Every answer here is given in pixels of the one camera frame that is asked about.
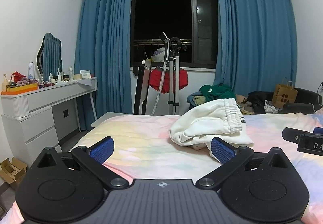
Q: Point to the red box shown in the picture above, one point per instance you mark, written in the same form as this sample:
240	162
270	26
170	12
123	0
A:
18	76

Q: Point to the white spray bottle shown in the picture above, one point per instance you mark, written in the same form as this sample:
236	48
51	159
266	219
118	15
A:
31	71

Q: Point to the brown paper bag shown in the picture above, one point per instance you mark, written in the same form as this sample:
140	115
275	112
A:
284	96

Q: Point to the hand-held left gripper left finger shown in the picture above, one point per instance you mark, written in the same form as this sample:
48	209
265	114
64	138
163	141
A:
102	150

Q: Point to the orange tray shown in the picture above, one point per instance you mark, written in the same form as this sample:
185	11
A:
19	89

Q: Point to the dark window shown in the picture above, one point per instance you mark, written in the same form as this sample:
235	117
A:
164	11

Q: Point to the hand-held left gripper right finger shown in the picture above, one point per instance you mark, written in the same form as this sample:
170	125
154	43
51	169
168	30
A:
222	151

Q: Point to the white pants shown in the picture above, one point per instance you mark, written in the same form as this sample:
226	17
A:
201	125

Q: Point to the garment steamer stand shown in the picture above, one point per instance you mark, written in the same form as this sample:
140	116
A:
174	75

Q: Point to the metal balcony railing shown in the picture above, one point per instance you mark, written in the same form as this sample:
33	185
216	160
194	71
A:
151	42

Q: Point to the black sofa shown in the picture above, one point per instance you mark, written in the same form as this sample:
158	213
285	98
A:
305	97

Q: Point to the patterned white cloth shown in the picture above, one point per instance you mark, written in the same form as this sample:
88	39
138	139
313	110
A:
270	107

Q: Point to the blue curtain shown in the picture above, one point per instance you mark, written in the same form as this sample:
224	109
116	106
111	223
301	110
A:
106	37
252	24

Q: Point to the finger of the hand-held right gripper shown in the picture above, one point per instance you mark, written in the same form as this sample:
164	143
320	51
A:
290	134
319	130

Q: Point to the pale bundle on windowsill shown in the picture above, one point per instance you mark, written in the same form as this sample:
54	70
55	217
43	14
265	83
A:
158	55

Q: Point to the wavy frame mirror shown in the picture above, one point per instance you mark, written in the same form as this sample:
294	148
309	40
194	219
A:
50	57

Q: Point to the small white bottle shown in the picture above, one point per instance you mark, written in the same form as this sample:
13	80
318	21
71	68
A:
71	74

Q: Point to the cardboard boxes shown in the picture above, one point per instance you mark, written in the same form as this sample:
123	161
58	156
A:
12	171

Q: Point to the white dressing table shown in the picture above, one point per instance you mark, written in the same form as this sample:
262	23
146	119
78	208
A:
37	112

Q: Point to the pastel tie-dye bed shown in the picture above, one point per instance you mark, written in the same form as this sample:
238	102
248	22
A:
141	143

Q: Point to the green clothing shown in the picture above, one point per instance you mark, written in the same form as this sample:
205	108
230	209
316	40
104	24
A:
217	91

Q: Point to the beige clothing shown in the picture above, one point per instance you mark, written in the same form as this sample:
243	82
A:
243	109

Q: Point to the black clothing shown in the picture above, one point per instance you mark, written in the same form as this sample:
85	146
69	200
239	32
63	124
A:
258	100

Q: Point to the red cloth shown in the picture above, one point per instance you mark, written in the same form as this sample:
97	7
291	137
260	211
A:
157	80

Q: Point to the blue grey garment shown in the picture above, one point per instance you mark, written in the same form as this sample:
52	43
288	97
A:
193	100

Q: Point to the tissue box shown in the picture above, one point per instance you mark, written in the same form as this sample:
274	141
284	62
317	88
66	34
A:
85	75

